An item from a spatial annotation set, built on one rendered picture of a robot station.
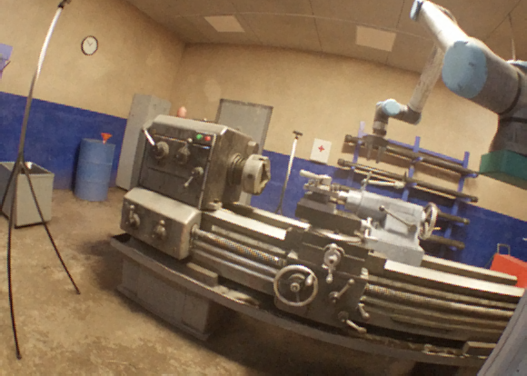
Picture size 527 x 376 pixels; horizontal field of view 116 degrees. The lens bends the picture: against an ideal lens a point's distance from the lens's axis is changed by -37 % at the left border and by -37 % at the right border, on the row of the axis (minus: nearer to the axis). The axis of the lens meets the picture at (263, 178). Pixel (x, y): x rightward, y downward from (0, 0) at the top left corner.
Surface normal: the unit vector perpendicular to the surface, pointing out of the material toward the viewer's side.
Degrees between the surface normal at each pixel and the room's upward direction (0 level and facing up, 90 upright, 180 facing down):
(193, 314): 90
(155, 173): 90
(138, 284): 90
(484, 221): 90
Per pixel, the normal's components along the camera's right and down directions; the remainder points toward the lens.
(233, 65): -0.30, 0.00
